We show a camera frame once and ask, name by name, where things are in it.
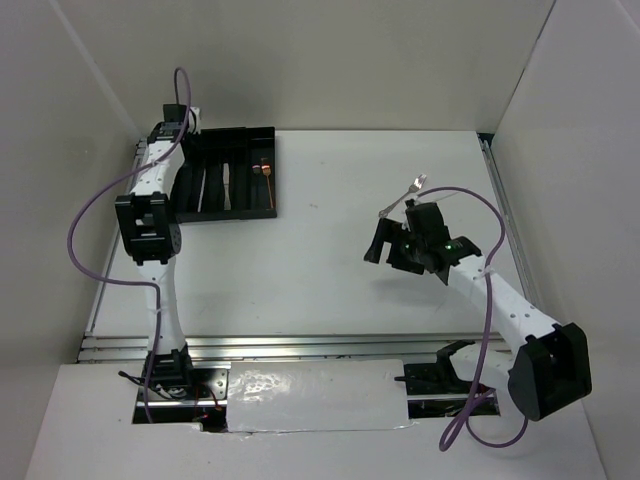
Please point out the white foil-edged front panel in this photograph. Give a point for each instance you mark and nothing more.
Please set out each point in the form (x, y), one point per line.
(316, 396)

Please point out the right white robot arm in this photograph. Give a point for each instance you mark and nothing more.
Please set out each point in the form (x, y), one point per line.
(548, 367)

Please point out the silver ornate fork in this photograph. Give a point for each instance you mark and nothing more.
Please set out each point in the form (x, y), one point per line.
(418, 183)

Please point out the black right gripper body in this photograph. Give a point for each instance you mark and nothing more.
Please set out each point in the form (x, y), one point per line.
(403, 232)

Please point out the white chopstick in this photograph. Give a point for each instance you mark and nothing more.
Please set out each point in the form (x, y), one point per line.
(201, 191)
(437, 195)

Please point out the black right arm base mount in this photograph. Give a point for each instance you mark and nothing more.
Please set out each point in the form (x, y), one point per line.
(436, 378)

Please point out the aluminium right side rail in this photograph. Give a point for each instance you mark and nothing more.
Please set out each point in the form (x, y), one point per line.
(515, 243)

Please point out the black cutlery organizer tray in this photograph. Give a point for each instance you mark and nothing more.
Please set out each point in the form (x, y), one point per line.
(242, 148)

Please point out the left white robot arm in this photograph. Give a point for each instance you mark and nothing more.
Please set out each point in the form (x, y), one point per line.
(151, 236)

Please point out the silver ornate table knife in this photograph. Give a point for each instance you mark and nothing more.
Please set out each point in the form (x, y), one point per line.
(227, 188)

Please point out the copper rose gold fork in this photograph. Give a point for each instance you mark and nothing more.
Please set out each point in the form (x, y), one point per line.
(267, 171)

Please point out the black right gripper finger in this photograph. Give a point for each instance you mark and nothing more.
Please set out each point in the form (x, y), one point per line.
(400, 258)
(386, 231)

